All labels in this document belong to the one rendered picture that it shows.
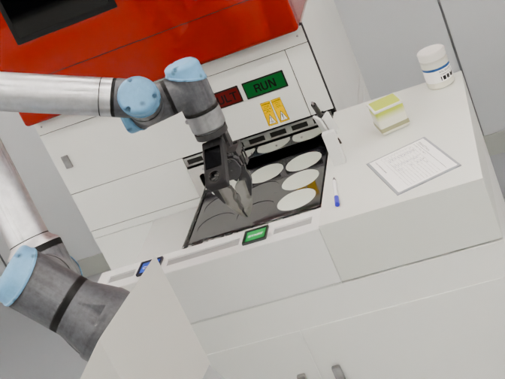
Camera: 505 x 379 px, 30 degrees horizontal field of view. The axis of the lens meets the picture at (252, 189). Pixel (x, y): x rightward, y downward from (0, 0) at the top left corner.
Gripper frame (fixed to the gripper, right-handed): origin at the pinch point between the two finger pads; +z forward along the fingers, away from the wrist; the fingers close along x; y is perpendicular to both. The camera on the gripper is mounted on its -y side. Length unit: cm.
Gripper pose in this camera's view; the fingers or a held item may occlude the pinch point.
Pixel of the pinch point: (244, 213)
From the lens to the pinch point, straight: 202.7
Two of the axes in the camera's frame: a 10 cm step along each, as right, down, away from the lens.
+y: 1.3, -4.5, 8.8
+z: 3.8, 8.4, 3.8
